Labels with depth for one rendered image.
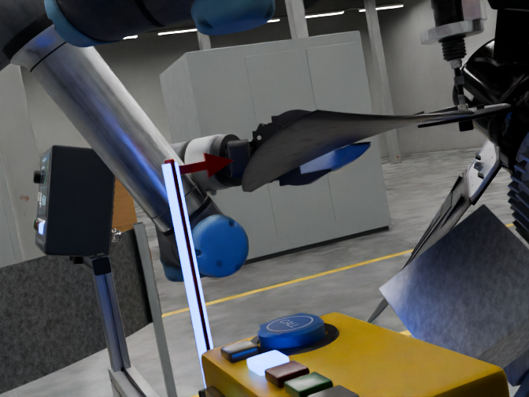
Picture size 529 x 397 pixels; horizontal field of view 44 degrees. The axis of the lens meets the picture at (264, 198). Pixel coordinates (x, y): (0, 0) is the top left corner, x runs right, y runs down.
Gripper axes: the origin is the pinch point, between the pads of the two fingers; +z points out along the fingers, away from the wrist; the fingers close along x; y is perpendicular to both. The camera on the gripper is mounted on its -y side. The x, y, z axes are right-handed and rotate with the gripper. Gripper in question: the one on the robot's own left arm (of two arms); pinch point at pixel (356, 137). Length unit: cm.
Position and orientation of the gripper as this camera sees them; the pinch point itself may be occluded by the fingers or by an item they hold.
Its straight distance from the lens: 78.9
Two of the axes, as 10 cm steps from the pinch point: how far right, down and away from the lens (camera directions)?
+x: 1.2, 9.9, -0.1
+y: 5.1, -0.5, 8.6
